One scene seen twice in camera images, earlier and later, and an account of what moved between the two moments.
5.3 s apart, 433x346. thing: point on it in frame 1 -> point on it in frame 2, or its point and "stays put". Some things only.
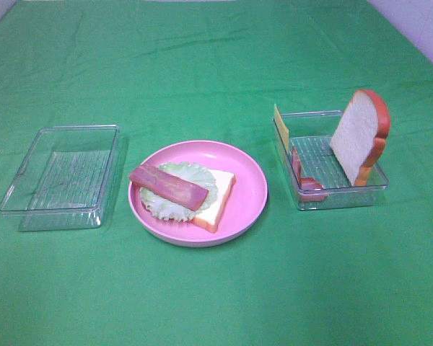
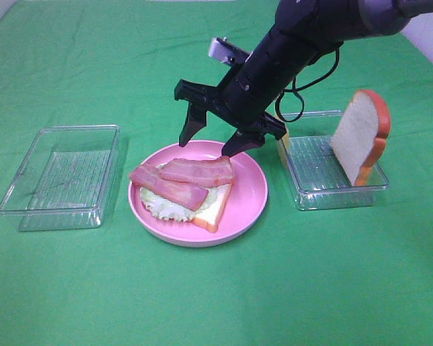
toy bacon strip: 309,189 -> 213,172
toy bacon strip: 176,191 stays put
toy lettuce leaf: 165,208 stays put
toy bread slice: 360,140 stays put
